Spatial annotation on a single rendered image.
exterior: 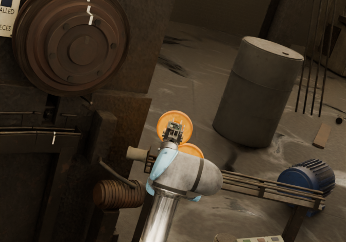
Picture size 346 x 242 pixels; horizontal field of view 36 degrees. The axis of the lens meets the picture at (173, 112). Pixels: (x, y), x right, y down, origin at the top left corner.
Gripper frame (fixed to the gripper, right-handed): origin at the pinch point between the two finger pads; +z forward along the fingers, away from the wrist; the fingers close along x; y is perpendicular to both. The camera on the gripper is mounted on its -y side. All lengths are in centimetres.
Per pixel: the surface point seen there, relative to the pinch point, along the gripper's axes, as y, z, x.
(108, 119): -5.7, -3.4, 29.0
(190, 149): -7.3, -4.3, -9.4
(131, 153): -17.0, -7.7, 15.2
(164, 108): -151, 231, 11
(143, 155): -16.0, -7.3, 9.5
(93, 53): 29, -12, 39
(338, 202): -129, 144, -145
